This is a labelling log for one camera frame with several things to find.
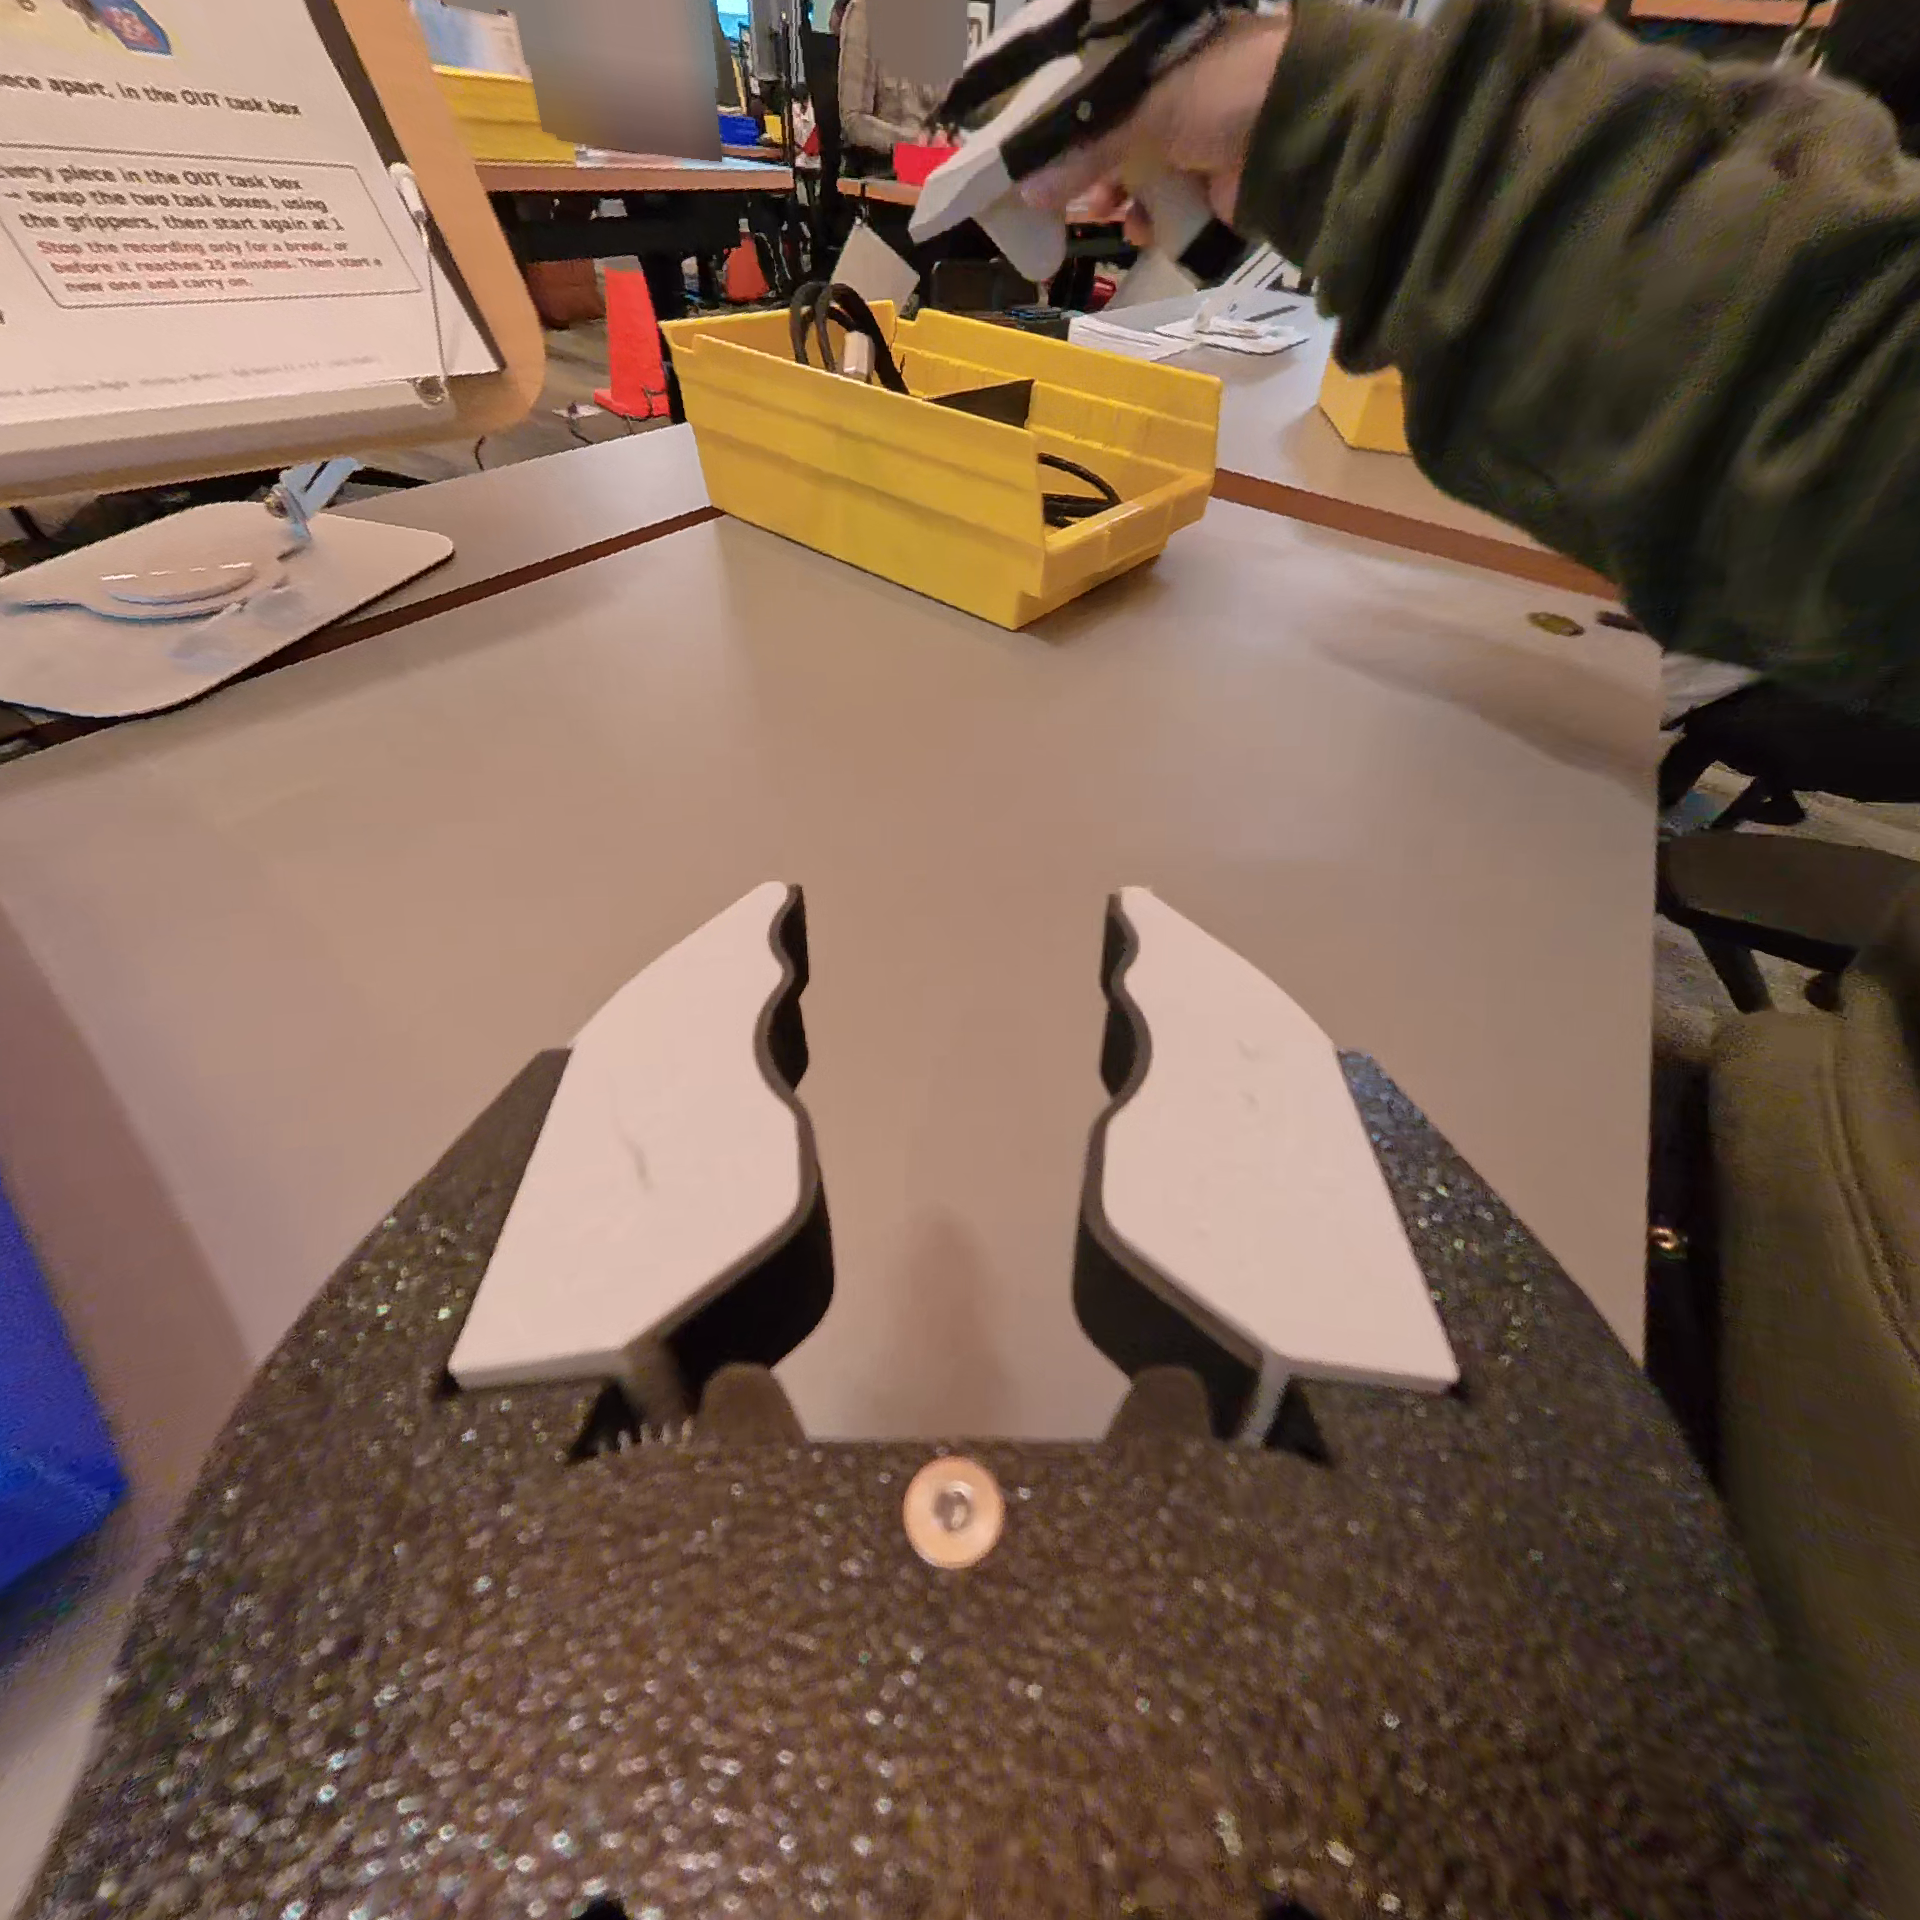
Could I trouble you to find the black office chair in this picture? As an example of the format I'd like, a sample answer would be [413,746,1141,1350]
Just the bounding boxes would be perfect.
[1657,682,1920,1015]

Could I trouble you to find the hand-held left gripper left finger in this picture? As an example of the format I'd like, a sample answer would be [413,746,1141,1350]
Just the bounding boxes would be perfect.
[446,882,838,1394]

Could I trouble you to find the grey table with brown edge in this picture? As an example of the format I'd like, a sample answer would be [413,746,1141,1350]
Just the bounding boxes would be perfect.
[0,421,722,752]

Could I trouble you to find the black HDMI switch with cable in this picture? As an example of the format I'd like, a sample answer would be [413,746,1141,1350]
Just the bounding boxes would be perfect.
[785,278,912,398]

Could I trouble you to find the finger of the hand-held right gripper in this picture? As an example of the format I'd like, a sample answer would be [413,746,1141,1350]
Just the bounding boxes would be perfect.
[934,0,1160,139]
[905,129,1083,287]

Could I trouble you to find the person's right hand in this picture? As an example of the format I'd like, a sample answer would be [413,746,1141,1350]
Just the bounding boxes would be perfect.
[1017,12,1297,229]

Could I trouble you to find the pale table with wooden edge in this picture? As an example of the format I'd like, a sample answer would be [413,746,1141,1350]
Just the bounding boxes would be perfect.
[1051,288,1626,606]

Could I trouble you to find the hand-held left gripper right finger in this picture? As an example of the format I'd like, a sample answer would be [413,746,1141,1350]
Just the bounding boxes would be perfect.
[1072,884,1465,1446]

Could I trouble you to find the white upright sheet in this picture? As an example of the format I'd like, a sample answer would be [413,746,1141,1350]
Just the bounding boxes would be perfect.
[829,223,928,313]

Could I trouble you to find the blue storage bin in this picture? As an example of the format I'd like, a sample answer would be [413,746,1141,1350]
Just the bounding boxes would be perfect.
[0,1185,130,1601]

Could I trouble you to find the stack of yellow bins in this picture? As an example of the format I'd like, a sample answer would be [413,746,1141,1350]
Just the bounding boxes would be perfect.
[433,64,583,170]

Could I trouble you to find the grey desk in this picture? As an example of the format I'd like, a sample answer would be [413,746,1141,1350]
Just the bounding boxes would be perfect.
[0,494,1669,1920]

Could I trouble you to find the yellow storage bin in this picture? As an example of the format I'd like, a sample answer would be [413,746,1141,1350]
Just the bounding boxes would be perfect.
[1316,357,1423,459]
[661,300,1225,633]

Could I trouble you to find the person's right forearm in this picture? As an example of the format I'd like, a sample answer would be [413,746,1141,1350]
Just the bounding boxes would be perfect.
[1236,0,1920,709]

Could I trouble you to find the white papers on table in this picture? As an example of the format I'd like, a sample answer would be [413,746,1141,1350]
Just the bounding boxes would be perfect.
[1068,288,1318,360]

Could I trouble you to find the instruction sign on wooden board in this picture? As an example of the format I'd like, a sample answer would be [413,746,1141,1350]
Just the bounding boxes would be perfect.
[0,0,547,505]

